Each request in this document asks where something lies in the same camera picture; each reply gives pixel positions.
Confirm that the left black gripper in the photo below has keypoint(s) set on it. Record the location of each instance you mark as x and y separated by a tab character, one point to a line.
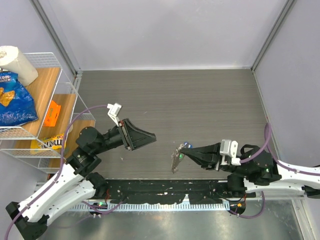
133	137

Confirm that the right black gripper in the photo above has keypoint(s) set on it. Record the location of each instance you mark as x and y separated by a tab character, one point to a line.
207	156

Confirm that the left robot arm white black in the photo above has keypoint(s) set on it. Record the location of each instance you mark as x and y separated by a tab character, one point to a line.
76	180

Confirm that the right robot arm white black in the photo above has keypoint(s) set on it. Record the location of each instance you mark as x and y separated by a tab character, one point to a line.
262	174

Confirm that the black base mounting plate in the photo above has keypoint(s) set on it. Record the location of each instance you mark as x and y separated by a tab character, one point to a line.
169	192

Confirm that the yellow m&m's bag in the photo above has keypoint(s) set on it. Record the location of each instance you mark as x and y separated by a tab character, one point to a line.
54	142

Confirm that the orange candy packet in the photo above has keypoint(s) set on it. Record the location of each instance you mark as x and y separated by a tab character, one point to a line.
52	115

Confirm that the blue chips bag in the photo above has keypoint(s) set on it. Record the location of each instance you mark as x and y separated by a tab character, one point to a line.
17	106

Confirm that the paper towel roll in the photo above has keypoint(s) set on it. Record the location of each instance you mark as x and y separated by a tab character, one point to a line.
13	60

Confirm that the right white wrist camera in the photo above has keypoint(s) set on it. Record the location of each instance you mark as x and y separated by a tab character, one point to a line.
228	151

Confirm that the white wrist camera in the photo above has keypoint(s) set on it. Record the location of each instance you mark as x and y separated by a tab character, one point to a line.
228	151
113	111

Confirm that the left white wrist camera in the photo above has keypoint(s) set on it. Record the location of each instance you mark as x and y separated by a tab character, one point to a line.
113	111

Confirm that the white slotted cable duct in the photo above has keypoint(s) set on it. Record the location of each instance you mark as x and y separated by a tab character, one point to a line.
145	207

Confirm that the white wire shelf rack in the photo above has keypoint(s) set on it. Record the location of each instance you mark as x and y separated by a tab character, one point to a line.
51	84

